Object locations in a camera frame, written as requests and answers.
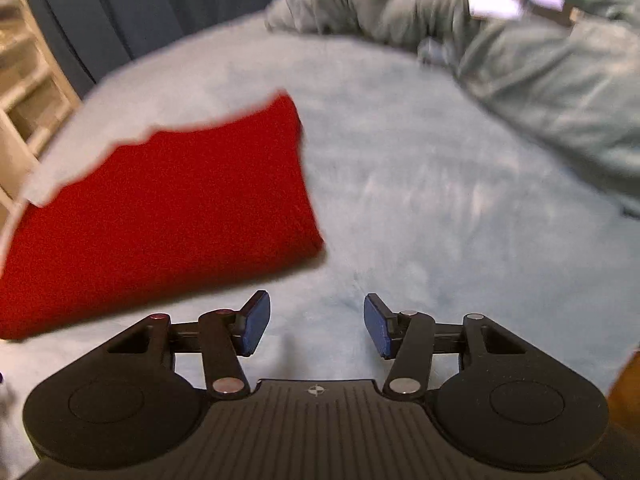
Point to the light blue fuzzy blanket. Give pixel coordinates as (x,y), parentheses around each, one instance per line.
(430,200)

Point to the red knit sweater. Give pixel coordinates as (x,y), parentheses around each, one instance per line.
(175,210)

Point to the white shelf unit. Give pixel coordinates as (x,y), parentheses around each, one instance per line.
(30,85)

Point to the dark blue curtain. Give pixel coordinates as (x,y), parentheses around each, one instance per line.
(150,5)

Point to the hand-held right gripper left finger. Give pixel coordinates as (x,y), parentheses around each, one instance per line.
(255,326)

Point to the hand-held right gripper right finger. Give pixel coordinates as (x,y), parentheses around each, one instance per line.
(376,328)

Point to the grey-green crumpled garment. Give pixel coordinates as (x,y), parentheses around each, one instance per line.
(540,75)

